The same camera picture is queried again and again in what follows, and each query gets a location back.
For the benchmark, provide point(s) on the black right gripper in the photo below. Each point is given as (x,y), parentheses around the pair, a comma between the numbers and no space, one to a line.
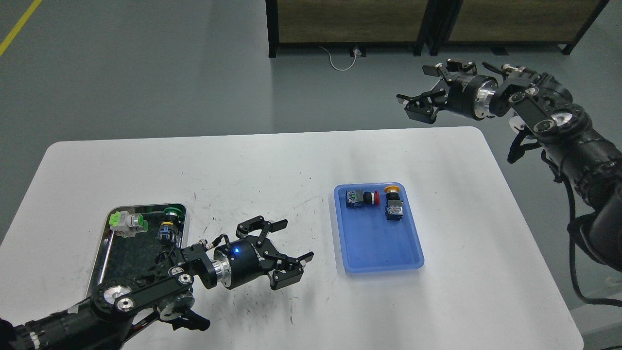
(469,95)

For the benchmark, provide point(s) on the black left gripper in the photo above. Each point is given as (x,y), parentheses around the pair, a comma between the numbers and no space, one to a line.
(243,262)

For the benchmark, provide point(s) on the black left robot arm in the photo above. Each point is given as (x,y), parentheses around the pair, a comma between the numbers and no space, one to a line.
(120,308)

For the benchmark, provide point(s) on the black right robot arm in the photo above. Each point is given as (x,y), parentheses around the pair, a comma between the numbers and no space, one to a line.
(586,163)

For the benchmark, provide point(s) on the blue plastic tray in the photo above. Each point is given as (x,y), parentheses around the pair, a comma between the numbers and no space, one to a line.
(369,243)

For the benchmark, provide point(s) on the silver metal tray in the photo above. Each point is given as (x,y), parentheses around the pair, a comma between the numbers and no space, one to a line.
(119,257)

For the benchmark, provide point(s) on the red push button switch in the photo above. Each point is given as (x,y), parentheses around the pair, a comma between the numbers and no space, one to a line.
(355,199)

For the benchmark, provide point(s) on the wooden cabinet black frame left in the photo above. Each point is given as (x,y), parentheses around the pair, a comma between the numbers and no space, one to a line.
(349,23)

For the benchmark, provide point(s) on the dark green push button switch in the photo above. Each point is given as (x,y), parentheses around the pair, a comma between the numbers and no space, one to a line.
(171,228)

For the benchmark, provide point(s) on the yellow push button switch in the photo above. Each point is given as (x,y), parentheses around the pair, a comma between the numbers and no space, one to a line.
(394,204)

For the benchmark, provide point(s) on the light green push button switch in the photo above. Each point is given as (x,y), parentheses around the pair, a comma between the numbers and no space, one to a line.
(126,225)

